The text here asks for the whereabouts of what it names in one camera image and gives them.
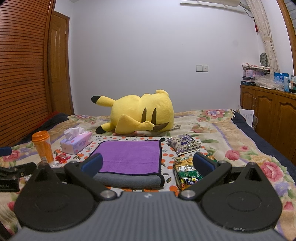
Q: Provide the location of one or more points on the purple snack bag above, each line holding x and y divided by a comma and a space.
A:
184, 144

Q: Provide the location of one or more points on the blue white box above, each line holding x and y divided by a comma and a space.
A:
279, 79

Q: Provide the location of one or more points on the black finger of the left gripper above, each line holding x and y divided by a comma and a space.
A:
16, 172
5, 151

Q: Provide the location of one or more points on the green yellow snack bag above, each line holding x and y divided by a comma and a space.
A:
190, 170

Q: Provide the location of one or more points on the pink tissue box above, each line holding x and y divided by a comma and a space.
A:
76, 139

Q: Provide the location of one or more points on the orange lidded plastic bottle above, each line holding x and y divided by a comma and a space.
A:
42, 144

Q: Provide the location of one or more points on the orange print white cloth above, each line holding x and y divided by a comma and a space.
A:
168, 157

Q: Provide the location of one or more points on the floral bed blanket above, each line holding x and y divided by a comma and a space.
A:
219, 137

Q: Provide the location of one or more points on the wooden sideboard cabinet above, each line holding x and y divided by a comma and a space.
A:
275, 111

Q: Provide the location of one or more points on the yellow Pikachu plush toy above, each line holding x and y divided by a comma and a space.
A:
131, 113

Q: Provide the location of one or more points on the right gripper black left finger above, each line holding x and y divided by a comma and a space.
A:
82, 174

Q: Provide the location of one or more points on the wooden louvered wardrobe door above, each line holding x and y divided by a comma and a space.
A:
25, 94

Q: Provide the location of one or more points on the wooden room door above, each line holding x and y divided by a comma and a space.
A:
58, 63

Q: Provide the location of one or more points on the purple and grey towel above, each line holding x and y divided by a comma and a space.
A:
131, 164

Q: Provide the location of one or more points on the dark blue bed sheet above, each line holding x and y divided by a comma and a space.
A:
262, 144

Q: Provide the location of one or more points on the stack of folded papers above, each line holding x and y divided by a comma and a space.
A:
251, 72

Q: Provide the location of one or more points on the small grey desk fan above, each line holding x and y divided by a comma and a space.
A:
263, 59

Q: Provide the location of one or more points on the white paper sheet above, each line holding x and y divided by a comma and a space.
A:
248, 115

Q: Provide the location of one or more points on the red candy wrapper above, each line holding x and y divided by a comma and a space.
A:
62, 158

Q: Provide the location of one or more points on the white wall switch socket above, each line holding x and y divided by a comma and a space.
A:
202, 68

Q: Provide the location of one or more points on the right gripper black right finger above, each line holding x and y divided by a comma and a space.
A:
213, 174

